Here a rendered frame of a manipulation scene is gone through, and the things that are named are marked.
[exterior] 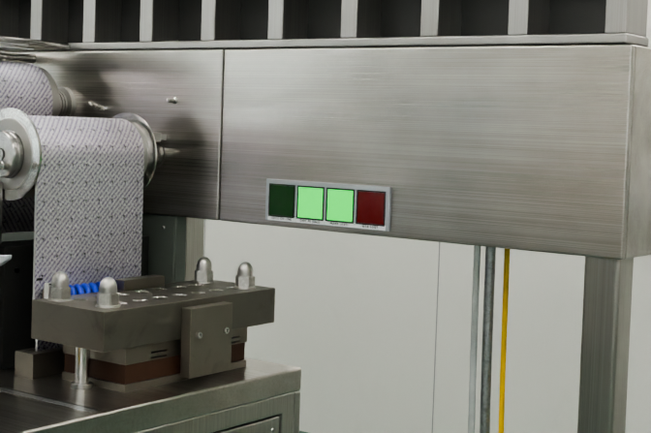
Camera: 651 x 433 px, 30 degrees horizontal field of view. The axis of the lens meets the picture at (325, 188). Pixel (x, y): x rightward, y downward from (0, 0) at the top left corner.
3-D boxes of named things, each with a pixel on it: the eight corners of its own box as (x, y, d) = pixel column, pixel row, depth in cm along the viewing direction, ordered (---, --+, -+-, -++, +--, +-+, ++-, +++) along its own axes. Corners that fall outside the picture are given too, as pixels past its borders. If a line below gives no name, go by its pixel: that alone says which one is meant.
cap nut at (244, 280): (230, 288, 208) (231, 262, 208) (243, 286, 211) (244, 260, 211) (246, 290, 206) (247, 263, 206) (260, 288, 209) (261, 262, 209)
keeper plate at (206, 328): (179, 377, 191) (181, 307, 191) (221, 367, 199) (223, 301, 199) (191, 379, 190) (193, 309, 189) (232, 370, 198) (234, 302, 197)
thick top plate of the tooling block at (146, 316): (30, 338, 187) (31, 299, 187) (204, 311, 219) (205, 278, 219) (103, 353, 178) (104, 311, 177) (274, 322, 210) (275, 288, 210)
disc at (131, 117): (95, 193, 220) (97, 111, 219) (97, 193, 220) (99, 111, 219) (154, 199, 211) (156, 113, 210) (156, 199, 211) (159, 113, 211)
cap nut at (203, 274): (189, 282, 214) (189, 256, 213) (202, 280, 217) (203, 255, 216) (204, 284, 212) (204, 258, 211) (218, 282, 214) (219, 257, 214)
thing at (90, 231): (32, 300, 192) (35, 184, 191) (139, 288, 211) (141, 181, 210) (34, 300, 192) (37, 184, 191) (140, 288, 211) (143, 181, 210)
